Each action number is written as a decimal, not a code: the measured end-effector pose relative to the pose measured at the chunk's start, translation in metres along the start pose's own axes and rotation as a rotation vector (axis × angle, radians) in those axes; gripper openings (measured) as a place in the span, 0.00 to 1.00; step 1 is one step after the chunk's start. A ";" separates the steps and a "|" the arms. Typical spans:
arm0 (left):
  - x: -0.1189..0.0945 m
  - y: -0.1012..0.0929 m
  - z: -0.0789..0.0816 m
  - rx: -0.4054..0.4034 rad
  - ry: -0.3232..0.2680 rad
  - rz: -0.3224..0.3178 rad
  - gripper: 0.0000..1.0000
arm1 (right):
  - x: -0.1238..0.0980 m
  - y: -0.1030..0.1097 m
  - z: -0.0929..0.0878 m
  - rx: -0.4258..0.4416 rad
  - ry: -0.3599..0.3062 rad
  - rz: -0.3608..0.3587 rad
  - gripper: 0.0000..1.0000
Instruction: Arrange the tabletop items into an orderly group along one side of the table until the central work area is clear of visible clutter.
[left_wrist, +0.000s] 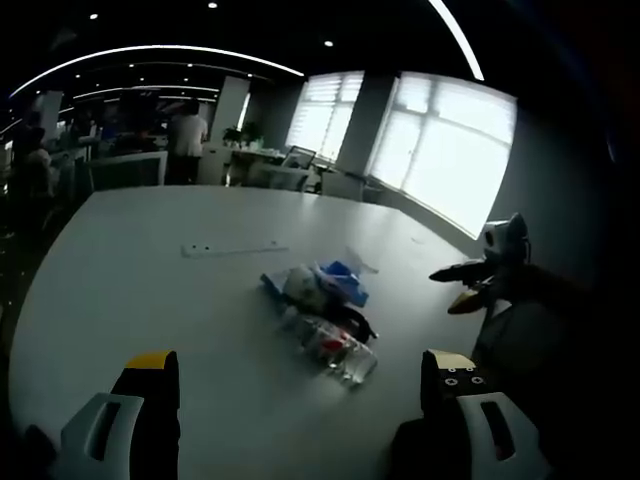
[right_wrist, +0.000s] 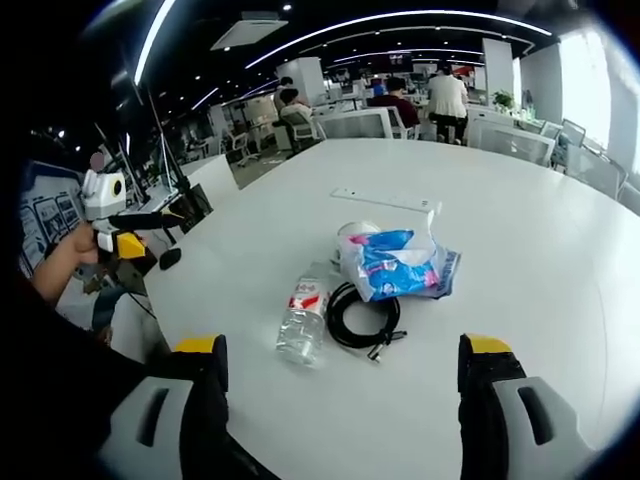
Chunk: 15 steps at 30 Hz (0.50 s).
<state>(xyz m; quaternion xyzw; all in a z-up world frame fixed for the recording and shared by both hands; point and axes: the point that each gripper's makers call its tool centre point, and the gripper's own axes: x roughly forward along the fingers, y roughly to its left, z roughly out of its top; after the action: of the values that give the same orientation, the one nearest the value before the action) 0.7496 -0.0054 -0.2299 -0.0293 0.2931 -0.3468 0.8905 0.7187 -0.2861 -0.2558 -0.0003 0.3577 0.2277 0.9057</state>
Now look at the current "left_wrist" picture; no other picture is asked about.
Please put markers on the white bag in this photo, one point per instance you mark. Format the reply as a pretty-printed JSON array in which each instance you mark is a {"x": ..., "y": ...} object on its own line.
[{"x": 304, "y": 287}]

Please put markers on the blue packet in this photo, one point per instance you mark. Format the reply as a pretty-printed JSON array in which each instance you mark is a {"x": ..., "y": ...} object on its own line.
[{"x": 345, "y": 281}]

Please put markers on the clear plastic bottle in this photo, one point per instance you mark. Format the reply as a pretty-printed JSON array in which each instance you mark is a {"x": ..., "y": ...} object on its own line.
[{"x": 332, "y": 347}]

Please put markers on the office chair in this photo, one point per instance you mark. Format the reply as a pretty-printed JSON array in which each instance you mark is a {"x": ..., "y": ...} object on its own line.
[{"x": 295, "y": 167}]

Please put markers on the clear plastic wrapper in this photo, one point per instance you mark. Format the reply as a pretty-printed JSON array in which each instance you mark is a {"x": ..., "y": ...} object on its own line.
[{"x": 361, "y": 262}]

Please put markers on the white table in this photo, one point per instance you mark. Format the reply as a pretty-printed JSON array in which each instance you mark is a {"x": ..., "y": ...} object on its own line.
[{"x": 200, "y": 310}]

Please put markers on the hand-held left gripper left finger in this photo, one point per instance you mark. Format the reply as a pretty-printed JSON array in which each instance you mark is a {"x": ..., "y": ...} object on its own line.
[{"x": 145, "y": 390}]

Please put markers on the white desk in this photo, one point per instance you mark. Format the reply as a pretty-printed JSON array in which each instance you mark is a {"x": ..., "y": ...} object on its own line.
[{"x": 130, "y": 167}]

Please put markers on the window with blinds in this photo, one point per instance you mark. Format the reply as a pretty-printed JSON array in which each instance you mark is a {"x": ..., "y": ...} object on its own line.
[
  {"x": 442, "y": 150},
  {"x": 325, "y": 117}
]

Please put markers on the green potted plant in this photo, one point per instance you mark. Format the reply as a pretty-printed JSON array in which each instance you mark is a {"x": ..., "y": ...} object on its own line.
[{"x": 240, "y": 135}]

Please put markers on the white table socket strip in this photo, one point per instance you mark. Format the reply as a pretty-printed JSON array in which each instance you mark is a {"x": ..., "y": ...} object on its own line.
[{"x": 232, "y": 248}]

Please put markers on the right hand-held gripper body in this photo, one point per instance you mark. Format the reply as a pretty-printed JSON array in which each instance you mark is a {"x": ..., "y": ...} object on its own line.
[{"x": 505, "y": 237}]

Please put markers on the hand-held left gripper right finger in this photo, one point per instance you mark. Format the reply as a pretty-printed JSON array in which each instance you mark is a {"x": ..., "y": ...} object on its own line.
[{"x": 450, "y": 395}]

